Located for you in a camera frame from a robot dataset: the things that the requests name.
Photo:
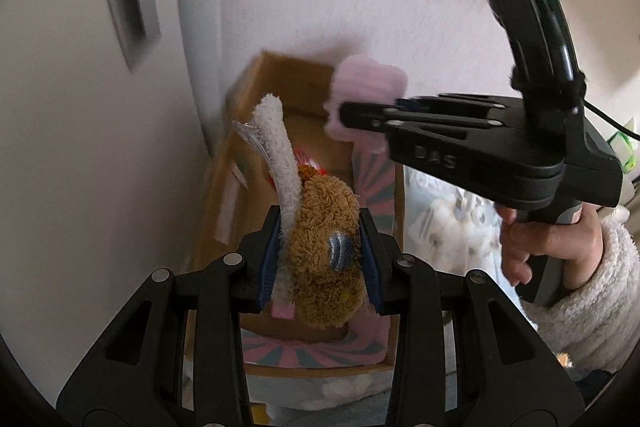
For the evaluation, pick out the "brown plush toy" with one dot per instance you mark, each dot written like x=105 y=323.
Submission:
x=375 y=187
x=325 y=252

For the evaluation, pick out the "person's right hand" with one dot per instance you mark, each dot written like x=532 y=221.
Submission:
x=560 y=252

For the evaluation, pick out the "person's right forearm fleece sleeve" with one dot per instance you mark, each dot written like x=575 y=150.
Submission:
x=595 y=317

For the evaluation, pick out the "red white packet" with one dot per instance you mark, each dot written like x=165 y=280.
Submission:
x=307 y=162

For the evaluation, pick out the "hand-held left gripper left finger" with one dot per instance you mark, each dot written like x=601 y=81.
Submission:
x=266 y=264

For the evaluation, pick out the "pink fluffy cloth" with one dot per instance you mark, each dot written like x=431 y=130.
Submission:
x=367 y=82

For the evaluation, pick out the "cardboard box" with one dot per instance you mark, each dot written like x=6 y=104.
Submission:
x=235 y=197

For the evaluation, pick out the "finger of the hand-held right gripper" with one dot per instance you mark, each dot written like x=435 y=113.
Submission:
x=380 y=119
x=465 y=101

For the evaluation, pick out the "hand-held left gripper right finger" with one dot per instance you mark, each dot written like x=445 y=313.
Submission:
x=372 y=264

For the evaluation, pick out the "clear plastic clip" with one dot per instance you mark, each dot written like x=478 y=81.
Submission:
x=250 y=134

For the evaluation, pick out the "green white packet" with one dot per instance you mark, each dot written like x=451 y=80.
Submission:
x=625 y=152

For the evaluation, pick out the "white fuzzy strip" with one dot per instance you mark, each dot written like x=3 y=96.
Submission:
x=277 y=157

